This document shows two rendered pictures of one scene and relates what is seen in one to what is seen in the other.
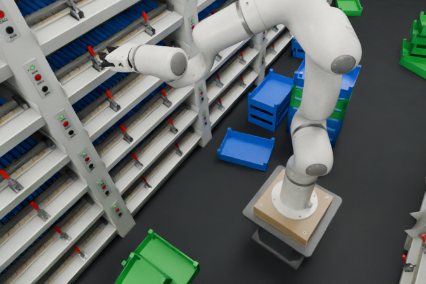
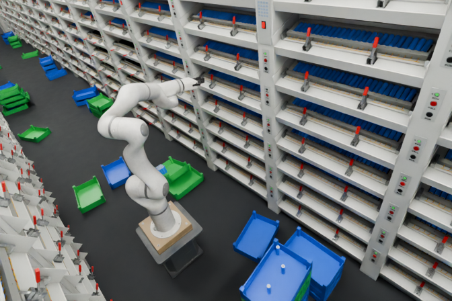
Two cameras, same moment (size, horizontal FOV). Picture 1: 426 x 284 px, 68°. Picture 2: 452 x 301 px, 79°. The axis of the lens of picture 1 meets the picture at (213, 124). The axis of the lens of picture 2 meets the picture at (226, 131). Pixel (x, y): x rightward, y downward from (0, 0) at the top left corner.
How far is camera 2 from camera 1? 1.82 m
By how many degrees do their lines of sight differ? 71
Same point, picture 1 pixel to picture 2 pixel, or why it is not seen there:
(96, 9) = (212, 62)
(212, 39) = not seen: hidden behind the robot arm
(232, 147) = (264, 228)
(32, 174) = (185, 95)
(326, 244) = (161, 279)
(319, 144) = (132, 179)
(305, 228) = (145, 225)
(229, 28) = not seen: hidden behind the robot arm
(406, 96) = not seen: outside the picture
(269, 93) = (313, 256)
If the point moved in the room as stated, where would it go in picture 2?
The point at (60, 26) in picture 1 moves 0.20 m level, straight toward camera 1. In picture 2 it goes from (200, 57) to (169, 65)
